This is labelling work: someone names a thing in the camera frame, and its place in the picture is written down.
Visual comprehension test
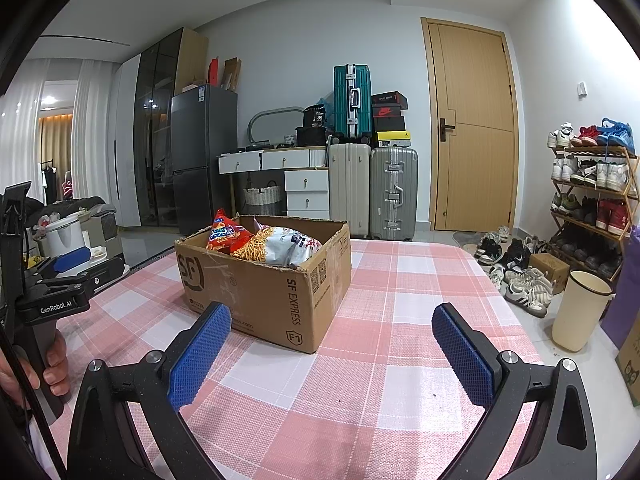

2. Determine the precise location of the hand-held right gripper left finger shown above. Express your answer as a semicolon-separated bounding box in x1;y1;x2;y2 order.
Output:
65;301;233;480

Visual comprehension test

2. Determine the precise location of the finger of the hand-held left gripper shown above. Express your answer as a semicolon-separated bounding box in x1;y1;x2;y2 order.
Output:
27;246;93;286
37;255;126;306

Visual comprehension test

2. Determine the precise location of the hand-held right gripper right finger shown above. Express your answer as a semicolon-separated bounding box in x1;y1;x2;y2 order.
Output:
431;302;598;480

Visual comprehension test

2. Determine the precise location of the brown cardboard box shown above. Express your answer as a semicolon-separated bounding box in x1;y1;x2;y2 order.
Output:
174;214;352;355

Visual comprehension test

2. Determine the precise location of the red cookie packet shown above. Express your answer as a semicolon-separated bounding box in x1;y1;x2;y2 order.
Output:
206;208;253;256

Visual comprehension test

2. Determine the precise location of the white blue noodle crisps packet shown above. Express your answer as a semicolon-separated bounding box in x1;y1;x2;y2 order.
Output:
230;225;323;267

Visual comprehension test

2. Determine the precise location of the person's left hand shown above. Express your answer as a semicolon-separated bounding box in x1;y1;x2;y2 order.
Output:
0;331;69;407

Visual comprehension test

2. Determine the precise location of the white kitchen appliance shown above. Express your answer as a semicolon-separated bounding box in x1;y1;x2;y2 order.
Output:
37;212;93;261

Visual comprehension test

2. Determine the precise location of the dark cloth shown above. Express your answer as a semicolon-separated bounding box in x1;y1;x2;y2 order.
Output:
22;196;108;221

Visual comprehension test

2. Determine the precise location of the pink checked tablecloth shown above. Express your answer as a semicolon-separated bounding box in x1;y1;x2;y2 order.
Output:
55;239;546;480

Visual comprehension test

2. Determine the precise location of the pile of scattered shoes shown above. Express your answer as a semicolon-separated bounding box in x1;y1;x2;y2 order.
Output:
472;225;556;318

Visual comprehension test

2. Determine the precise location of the grey door mat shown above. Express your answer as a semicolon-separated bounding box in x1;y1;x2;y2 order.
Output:
452;230;483;251

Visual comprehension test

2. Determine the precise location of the cream waste bin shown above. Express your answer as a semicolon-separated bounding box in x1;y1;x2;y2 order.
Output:
551;270;615;353

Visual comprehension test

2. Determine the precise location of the small cardboard box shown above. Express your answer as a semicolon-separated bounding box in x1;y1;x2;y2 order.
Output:
528;252;571;295

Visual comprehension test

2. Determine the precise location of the white tall cabinet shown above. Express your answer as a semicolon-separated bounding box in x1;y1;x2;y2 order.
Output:
114;55;142;228

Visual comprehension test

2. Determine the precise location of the white sheer curtain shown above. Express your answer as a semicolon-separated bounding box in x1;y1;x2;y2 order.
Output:
70;59;121;201

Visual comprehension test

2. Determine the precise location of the dark glass wardrobe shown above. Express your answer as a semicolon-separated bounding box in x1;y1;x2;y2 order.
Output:
135;27;210;228

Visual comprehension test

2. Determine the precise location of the dark grey refrigerator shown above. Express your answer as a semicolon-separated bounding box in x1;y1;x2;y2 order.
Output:
170;85;238;236

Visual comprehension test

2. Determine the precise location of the purple bag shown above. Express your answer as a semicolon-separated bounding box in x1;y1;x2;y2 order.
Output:
600;225;640;351

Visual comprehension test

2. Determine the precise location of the woven laundry basket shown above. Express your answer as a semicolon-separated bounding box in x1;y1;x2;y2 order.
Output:
243;182;282;217

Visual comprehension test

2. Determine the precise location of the owl print cardboard box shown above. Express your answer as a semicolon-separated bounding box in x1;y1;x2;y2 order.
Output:
614;332;640;408

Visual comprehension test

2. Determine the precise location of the silver suitcase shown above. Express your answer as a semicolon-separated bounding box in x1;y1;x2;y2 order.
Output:
370;146;419;242

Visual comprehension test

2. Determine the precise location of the wooden door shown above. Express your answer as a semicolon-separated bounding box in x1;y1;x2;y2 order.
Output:
421;17;519;233

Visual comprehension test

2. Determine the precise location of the white drawer desk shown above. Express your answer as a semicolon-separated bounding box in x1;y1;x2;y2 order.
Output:
217;146;331;221

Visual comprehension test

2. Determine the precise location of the beige suitcase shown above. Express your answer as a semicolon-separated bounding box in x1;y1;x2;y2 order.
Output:
327;142;373;240

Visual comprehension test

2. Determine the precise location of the yellow white shoe box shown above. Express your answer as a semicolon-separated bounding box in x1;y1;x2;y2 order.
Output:
376;131;412;149

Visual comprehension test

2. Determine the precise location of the shoe rack with shoes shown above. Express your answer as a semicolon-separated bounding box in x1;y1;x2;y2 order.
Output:
546;117;637;281

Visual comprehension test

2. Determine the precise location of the wooden shoe rack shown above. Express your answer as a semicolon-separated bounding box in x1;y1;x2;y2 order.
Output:
549;145;640;281

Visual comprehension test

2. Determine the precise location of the black printed bag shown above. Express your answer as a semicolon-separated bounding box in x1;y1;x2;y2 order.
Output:
296;104;333;147

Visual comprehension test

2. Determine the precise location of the teal suitcase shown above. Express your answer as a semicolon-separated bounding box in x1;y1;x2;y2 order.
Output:
333;64;373;145

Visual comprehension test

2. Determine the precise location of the grey arched metal frame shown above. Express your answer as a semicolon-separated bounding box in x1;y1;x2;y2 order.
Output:
248;106;306;146

